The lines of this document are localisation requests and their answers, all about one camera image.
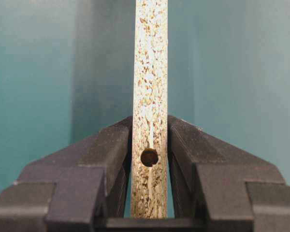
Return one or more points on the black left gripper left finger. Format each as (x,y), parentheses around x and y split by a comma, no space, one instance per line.
(65,191)

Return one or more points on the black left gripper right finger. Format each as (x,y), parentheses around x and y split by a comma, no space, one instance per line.
(226,188)

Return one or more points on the white wooden particle board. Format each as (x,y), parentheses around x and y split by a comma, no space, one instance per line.
(150,108)

